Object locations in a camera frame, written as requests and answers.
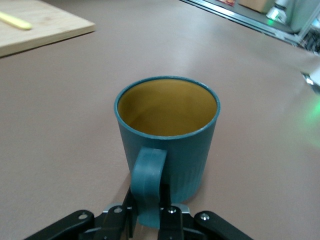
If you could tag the teal cup yellow inside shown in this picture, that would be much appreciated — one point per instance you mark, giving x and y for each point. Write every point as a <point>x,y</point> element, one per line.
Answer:
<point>185,155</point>

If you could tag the yellow plastic fork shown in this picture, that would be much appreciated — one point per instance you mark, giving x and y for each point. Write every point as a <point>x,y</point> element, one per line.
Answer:
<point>17,22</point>

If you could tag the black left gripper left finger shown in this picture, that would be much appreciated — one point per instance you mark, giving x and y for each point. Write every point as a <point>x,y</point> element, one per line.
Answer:
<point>110,222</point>

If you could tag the wooden cutting board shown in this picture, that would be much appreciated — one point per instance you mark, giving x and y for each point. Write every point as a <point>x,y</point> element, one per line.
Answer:
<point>50,27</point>

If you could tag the brown table cover mat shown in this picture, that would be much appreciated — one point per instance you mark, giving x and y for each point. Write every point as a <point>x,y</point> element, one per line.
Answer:
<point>50,125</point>

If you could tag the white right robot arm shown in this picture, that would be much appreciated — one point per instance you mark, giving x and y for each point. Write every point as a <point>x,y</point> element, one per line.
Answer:
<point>297,15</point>

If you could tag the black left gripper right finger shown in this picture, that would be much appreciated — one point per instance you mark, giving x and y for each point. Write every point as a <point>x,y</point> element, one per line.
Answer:
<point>172,225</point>

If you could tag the aluminium table edge rail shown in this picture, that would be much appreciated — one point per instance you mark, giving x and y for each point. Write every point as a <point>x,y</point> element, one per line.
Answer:
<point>237,17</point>

